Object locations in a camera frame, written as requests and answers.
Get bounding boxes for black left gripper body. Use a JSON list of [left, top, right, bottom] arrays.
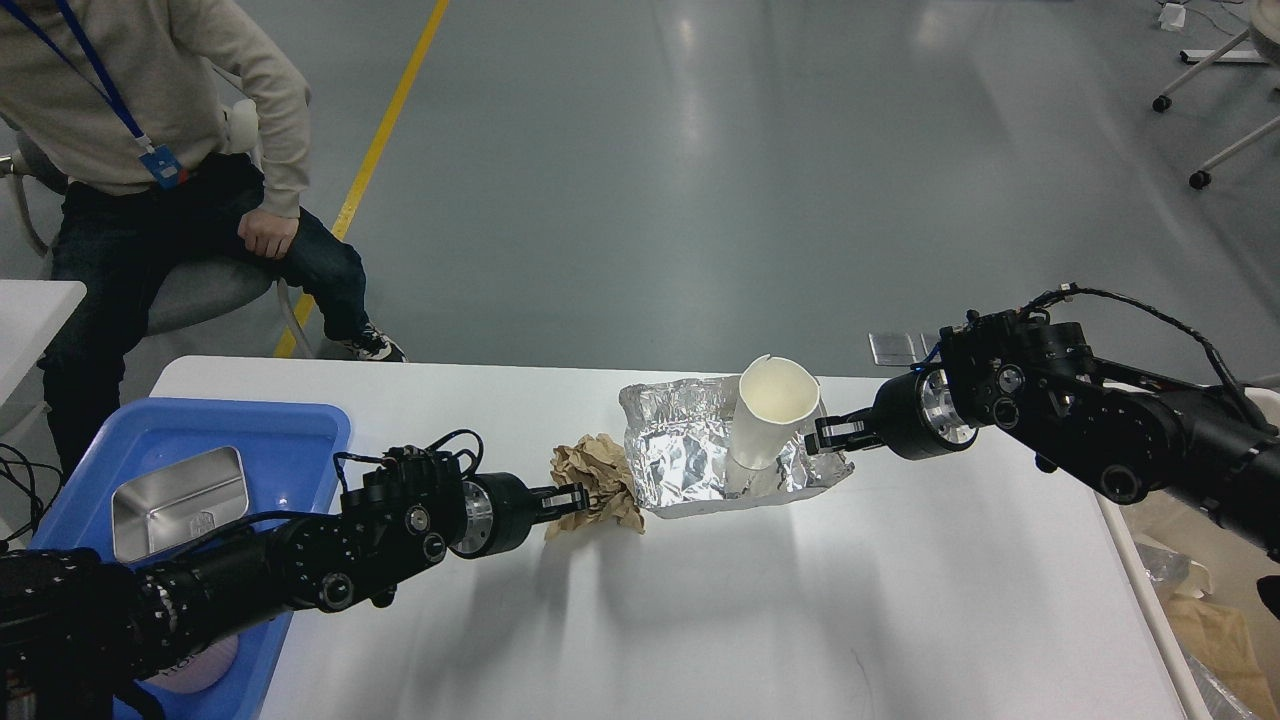
[[451, 473, 541, 559]]

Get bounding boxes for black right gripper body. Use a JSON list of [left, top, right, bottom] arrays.
[[872, 366, 978, 461]]

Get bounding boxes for brown paper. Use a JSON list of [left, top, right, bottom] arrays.
[[544, 433, 646, 541]]

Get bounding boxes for white paper cup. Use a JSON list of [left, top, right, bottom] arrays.
[[724, 354, 820, 498]]

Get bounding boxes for aluminium foil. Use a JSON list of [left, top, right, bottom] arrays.
[[618, 375, 855, 519]]

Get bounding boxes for metal rectangular tin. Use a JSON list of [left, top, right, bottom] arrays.
[[110, 446, 250, 562]]

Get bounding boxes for pink mug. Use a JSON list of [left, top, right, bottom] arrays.
[[146, 635, 241, 694]]

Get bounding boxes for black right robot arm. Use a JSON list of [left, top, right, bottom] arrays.
[[804, 283, 1279, 560]]

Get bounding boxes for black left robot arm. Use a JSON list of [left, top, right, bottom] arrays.
[[1, 438, 590, 719]]

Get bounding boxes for person's hand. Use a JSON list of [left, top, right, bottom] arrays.
[[237, 208, 300, 260]]

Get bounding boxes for floor socket plate left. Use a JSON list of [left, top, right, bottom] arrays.
[[868, 332, 923, 366]]

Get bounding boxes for floor socket plate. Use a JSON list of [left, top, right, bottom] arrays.
[[919, 332, 940, 356], [868, 332, 923, 366]]

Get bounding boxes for floor socket plate right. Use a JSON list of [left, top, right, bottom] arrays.
[[919, 332, 940, 356]]

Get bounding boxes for blue plastic tray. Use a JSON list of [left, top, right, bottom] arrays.
[[32, 397, 349, 719]]

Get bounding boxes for beige waste bin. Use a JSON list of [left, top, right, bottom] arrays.
[[1094, 384, 1280, 720]]

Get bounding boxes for grey office chair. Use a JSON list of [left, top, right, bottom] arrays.
[[3, 129, 315, 357]]

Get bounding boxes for person in beige sweater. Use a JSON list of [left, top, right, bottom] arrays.
[[1, 1, 404, 473]]

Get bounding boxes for white side table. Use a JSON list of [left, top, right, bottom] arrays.
[[1, 279, 86, 402]]

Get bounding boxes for white chair base right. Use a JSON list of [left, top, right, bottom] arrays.
[[1151, 0, 1280, 191]]

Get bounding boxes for black cables at left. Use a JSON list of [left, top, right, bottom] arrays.
[[0, 439, 46, 551]]

